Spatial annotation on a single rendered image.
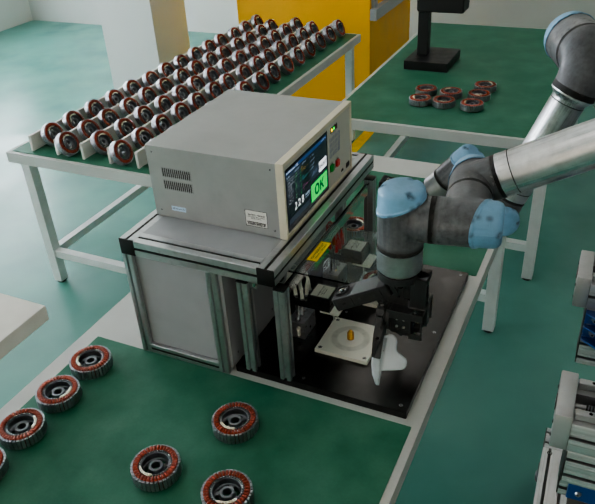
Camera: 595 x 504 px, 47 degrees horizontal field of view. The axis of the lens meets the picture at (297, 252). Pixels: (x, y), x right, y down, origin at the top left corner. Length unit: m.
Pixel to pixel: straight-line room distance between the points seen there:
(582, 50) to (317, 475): 1.06
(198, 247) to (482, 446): 1.45
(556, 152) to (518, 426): 1.80
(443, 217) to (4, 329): 0.84
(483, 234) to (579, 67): 0.60
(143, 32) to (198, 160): 3.99
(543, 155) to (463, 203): 0.16
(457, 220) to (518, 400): 1.91
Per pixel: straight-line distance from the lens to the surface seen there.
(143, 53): 5.73
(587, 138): 1.14
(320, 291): 1.84
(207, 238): 1.74
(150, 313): 1.91
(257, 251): 1.66
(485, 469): 2.65
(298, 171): 1.68
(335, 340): 1.89
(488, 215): 1.06
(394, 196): 1.05
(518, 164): 1.15
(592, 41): 1.59
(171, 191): 1.81
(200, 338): 1.86
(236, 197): 1.70
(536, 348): 3.17
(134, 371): 1.94
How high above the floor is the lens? 1.99
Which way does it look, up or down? 32 degrees down
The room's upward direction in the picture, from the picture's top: 4 degrees counter-clockwise
